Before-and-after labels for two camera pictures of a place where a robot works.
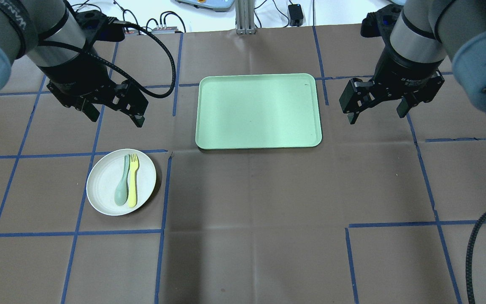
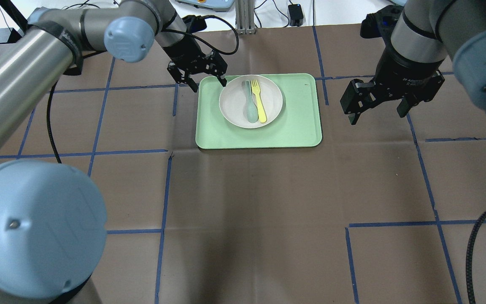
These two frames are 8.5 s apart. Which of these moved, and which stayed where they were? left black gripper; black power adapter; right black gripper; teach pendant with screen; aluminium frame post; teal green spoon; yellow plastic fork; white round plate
Moved: left black gripper; yellow plastic fork; white round plate; teal green spoon
Stayed: black power adapter; teach pendant with screen; right black gripper; aluminium frame post
